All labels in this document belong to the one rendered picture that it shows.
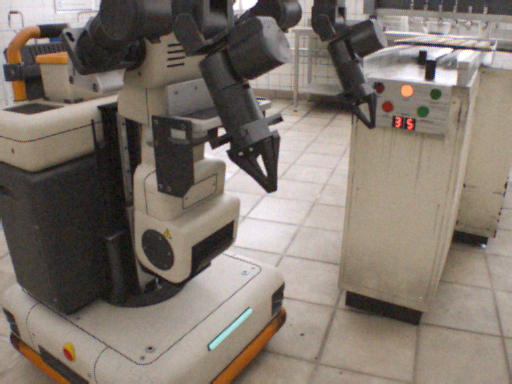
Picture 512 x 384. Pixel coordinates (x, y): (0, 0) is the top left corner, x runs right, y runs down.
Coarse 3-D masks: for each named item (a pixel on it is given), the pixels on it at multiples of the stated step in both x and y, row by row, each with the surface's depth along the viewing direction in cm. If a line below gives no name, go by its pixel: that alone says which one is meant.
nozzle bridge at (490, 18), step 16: (368, 0) 179; (384, 0) 183; (400, 0) 180; (416, 0) 177; (432, 0) 173; (448, 0) 170; (464, 0) 167; (480, 0) 164; (496, 0) 161; (400, 16) 182; (416, 16) 175; (432, 16) 171; (448, 16) 168; (464, 16) 165; (480, 16) 162; (496, 16) 159
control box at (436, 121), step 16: (368, 80) 121; (384, 80) 119; (400, 80) 116; (416, 80) 116; (384, 96) 120; (400, 96) 118; (416, 96) 116; (448, 96) 111; (368, 112) 124; (384, 112) 122; (400, 112) 119; (416, 112) 117; (432, 112) 115; (448, 112) 114; (400, 128) 121; (416, 128) 119; (432, 128) 116
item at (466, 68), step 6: (474, 54) 142; (480, 54) 155; (462, 60) 117; (468, 60) 118; (474, 60) 125; (480, 60) 170; (462, 66) 106; (468, 66) 105; (474, 66) 134; (462, 72) 107; (468, 72) 107; (474, 72) 136; (462, 78) 108; (468, 78) 112; (456, 84) 109; (462, 84) 108
